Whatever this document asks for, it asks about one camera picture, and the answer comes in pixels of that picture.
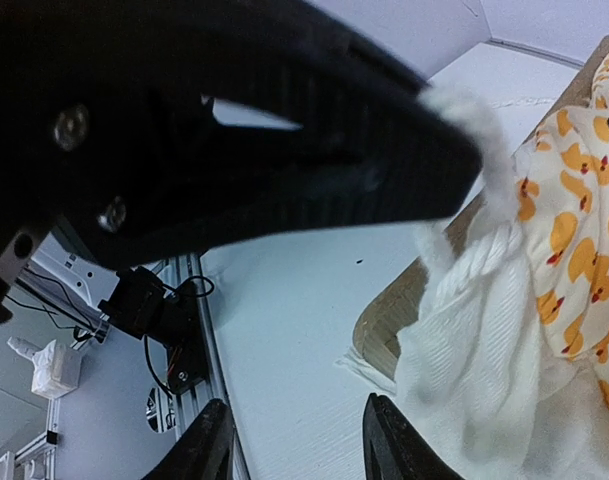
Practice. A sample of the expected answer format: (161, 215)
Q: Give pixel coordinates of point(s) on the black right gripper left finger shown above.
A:
(204, 451)

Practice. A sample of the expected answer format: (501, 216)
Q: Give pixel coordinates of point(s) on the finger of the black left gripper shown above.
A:
(287, 58)
(190, 185)

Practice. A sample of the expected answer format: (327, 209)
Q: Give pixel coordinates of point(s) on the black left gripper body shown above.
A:
(81, 86)

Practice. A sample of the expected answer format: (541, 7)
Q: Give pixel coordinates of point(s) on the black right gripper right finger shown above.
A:
(394, 450)

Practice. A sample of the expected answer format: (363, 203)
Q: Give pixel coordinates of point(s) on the duck print ruffled cushion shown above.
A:
(504, 353)

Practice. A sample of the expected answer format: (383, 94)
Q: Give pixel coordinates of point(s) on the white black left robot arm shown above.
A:
(154, 325)

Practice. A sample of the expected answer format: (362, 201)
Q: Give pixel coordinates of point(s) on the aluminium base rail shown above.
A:
(188, 405)

